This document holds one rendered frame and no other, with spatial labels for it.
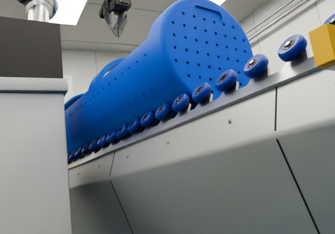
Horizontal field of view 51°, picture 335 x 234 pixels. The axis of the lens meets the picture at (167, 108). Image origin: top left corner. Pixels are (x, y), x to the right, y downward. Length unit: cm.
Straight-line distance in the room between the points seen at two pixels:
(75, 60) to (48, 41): 519
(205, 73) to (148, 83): 14
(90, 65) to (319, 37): 608
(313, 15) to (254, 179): 464
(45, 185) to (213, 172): 55
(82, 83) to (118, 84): 533
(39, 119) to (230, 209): 63
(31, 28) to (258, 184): 90
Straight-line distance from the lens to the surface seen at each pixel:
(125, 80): 93
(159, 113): 82
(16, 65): 118
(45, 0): 175
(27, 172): 105
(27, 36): 122
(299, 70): 54
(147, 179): 85
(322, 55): 46
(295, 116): 52
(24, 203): 105
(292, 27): 538
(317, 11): 513
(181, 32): 82
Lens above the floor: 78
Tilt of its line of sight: 13 degrees up
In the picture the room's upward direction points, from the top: 8 degrees counter-clockwise
